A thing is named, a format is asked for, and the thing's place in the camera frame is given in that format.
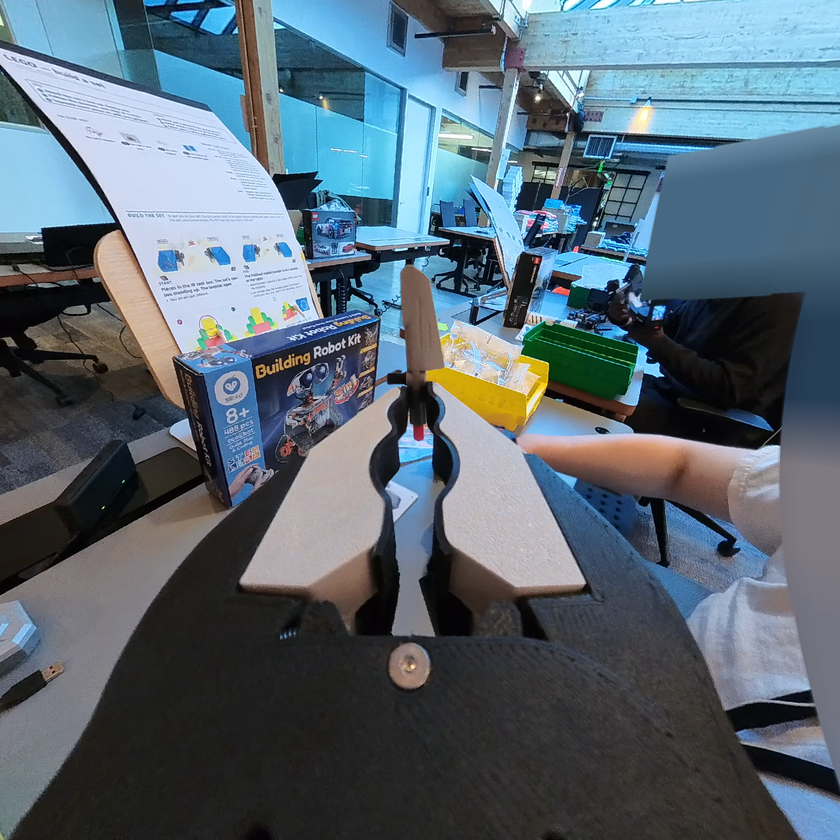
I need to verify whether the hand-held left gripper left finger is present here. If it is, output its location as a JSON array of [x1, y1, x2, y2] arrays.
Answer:
[[239, 387, 403, 634]]

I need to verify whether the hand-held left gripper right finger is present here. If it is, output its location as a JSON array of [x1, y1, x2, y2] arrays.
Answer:
[[422, 384, 587, 635]]

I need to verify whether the person's right forearm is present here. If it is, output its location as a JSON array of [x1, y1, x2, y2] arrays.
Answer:
[[517, 433, 788, 559]]

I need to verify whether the grey desk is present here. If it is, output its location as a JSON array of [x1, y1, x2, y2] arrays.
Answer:
[[0, 394, 636, 840]]

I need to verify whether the yellow plastic bin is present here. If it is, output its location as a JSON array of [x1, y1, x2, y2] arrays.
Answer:
[[430, 333, 550, 432]]

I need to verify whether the blue robot kit box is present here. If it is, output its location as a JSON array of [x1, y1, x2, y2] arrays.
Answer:
[[172, 310, 382, 509]]

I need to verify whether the black flat pad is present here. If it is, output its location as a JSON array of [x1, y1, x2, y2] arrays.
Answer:
[[0, 446, 204, 585]]

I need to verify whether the green plastic bin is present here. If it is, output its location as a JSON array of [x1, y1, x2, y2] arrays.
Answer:
[[521, 320, 639, 400]]

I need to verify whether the pile of clear plastic bags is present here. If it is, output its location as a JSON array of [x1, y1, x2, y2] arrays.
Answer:
[[443, 322, 532, 388]]

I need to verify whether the black power adapter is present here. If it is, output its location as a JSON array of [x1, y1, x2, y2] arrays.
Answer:
[[54, 440, 139, 532]]

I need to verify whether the black toy model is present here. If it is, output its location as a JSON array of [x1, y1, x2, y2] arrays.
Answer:
[[567, 287, 614, 329]]

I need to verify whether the black cardboard box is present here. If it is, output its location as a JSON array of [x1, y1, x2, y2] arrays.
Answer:
[[503, 247, 559, 329]]

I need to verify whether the black office chair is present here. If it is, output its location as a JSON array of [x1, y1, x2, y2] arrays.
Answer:
[[0, 282, 109, 408], [433, 200, 481, 296]]

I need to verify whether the wooden sheet stand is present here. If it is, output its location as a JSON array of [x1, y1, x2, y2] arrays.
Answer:
[[94, 230, 198, 454]]

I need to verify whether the toy car kit box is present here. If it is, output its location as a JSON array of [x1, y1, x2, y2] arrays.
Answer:
[[302, 209, 358, 259]]

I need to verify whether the white instruction sheet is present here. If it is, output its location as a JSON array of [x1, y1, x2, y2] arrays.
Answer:
[[0, 41, 322, 352], [469, 176, 526, 283]]

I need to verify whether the small office table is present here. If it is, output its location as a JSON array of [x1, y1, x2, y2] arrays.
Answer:
[[354, 225, 450, 296]]

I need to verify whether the grey hexagonal controller block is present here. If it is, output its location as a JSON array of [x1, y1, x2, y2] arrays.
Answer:
[[0, 600, 40, 677]]

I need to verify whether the black laptop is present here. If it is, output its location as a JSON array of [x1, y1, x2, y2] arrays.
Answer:
[[41, 223, 120, 268]]

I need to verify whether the long grey office table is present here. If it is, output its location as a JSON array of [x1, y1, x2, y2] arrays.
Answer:
[[0, 233, 116, 290]]

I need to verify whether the black usb cable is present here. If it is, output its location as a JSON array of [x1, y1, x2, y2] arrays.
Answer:
[[0, 661, 65, 714]]

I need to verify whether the wooden post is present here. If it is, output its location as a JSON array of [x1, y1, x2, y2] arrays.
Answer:
[[235, 0, 286, 175], [486, 66, 521, 191]]

